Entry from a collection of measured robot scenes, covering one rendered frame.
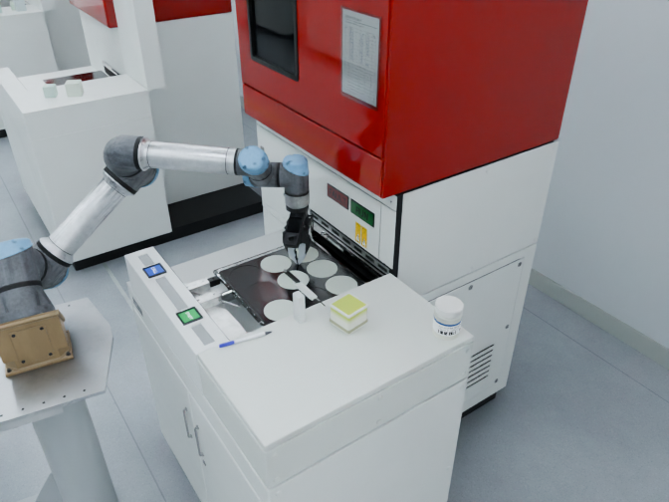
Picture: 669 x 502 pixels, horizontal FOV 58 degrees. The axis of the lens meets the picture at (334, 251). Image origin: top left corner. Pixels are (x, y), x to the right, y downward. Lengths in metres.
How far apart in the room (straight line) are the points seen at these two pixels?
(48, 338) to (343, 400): 0.85
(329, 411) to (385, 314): 0.38
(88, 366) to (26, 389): 0.16
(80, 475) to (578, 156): 2.48
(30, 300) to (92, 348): 0.23
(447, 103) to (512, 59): 0.25
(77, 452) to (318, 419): 0.95
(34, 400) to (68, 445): 0.32
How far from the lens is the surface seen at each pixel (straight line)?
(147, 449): 2.67
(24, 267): 1.83
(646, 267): 3.10
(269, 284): 1.87
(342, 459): 1.55
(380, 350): 1.54
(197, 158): 1.70
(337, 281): 1.87
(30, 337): 1.81
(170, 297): 1.78
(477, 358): 2.46
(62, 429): 2.02
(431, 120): 1.66
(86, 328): 1.97
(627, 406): 2.99
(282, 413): 1.39
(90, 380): 1.79
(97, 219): 1.93
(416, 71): 1.57
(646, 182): 2.97
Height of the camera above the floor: 2.00
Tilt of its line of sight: 33 degrees down
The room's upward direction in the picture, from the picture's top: straight up
